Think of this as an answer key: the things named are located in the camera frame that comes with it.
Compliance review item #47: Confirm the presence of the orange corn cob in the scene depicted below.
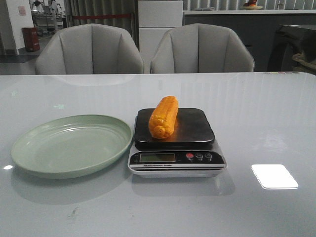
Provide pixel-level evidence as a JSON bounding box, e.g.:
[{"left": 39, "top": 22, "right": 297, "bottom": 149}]
[{"left": 149, "top": 96, "right": 178, "bottom": 139}]

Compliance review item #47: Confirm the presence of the dark glossy appliance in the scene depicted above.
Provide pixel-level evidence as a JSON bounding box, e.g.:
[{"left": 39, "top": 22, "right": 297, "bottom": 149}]
[{"left": 267, "top": 25, "right": 316, "bottom": 72}]

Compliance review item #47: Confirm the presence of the red trash bin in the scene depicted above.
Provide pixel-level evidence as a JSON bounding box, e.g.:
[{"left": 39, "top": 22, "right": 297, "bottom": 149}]
[{"left": 22, "top": 27, "right": 40, "bottom": 52}]

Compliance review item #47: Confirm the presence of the light green plate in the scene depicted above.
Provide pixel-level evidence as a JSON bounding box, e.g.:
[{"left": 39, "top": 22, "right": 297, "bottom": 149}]
[{"left": 11, "top": 115, "right": 133, "bottom": 179}]

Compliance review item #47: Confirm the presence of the grey armchair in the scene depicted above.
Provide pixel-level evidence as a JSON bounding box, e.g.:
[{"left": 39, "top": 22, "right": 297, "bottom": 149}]
[
  {"left": 150, "top": 23, "right": 255, "bottom": 74},
  {"left": 35, "top": 24, "right": 144, "bottom": 75}
]

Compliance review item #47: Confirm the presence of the red barrier belt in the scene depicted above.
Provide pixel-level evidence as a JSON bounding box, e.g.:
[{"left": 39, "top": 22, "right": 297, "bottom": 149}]
[{"left": 72, "top": 13, "right": 132, "bottom": 20}]

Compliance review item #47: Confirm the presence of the black silver kitchen scale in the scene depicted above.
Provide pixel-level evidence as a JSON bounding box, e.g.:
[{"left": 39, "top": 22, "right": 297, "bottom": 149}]
[{"left": 127, "top": 108, "right": 227, "bottom": 178}]

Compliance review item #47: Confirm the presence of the dark grey counter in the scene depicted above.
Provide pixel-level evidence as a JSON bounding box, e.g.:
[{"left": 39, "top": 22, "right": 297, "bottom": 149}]
[{"left": 183, "top": 10, "right": 316, "bottom": 73}]

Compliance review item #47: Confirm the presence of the grey armchair on left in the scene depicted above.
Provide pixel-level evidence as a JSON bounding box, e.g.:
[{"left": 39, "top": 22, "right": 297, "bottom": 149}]
[{"left": 35, "top": 24, "right": 144, "bottom": 75}]

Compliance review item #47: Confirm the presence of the grey armchair on right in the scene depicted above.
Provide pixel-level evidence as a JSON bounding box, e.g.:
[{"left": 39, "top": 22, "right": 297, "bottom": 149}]
[{"left": 150, "top": 23, "right": 255, "bottom": 74}]

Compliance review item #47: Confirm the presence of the white drawer cabinet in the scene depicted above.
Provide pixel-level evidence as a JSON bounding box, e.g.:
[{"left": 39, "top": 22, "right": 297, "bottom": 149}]
[{"left": 137, "top": 0, "right": 183, "bottom": 74}]

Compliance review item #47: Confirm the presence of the fruit bowl on counter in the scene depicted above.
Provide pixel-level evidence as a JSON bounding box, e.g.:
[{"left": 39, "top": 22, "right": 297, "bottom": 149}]
[{"left": 240, "top": 0, "right": 263, "bottom": 10}]

